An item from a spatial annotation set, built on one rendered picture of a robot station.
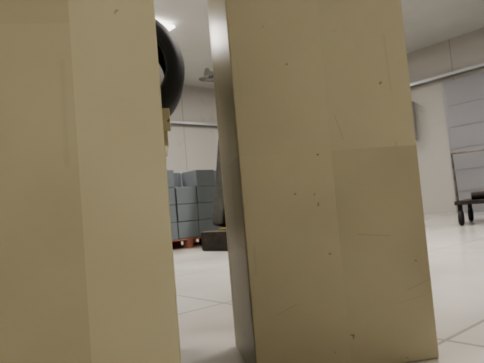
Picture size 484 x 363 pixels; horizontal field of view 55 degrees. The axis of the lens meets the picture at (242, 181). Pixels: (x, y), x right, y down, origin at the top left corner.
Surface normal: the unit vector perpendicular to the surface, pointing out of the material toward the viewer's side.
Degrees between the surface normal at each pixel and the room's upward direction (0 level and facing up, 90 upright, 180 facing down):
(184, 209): 90
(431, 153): 90
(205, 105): 90
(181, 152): 90
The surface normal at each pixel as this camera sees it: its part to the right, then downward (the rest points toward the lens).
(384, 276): 0.17, -0.07
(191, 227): 0.66, -0.10
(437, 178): -0.76, 0.03
